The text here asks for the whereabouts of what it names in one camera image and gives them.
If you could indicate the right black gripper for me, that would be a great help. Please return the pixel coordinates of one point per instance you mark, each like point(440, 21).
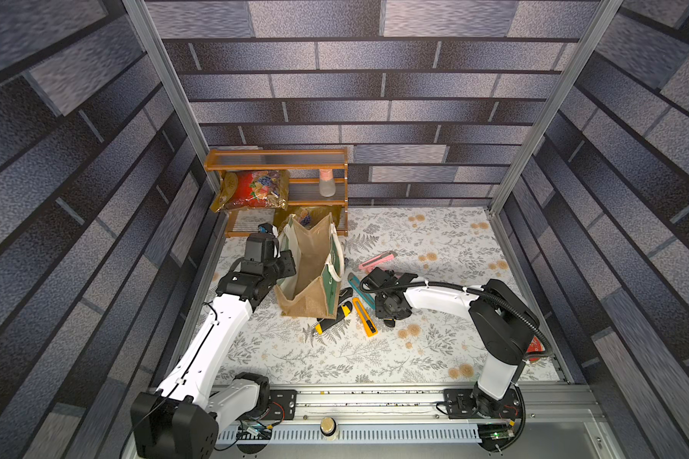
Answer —
point(380, 281)

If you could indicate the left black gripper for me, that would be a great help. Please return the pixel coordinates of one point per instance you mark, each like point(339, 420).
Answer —
point(287, 256)

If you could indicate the teal utility knife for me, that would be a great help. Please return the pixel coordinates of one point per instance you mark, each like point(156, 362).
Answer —
point(355, 284)

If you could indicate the burlap green Christmas tote bag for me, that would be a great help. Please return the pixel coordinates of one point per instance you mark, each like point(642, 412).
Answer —
point(314, 290)

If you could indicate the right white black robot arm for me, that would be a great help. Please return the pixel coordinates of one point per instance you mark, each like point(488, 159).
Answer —
point(509, 330)

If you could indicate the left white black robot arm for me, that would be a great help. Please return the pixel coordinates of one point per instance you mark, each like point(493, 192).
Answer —
point(183, 417)

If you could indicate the orange utility knife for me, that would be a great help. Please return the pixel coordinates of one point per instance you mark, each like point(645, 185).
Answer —
point(368, 324)

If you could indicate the black yellow utility knife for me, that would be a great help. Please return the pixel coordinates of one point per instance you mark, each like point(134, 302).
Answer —
point(322, 325)

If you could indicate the red gold snack bag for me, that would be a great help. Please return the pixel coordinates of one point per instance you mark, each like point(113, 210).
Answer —
point(253, 189)

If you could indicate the small pink capped bottle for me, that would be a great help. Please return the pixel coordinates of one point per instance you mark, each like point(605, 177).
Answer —
point(327, 184)

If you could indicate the wooden two-tier shelf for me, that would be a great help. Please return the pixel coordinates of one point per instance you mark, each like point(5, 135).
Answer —
point(303, 166)

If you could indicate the small gold lid jar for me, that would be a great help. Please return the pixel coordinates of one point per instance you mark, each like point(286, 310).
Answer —
point(329, 428)

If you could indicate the red round tin lid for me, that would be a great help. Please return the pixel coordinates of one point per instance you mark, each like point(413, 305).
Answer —
point(535, 350)

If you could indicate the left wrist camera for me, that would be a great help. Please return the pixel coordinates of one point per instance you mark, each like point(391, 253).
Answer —
point(268, 228)

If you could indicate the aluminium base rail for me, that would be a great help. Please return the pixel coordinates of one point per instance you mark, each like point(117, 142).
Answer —
point(560, 420)

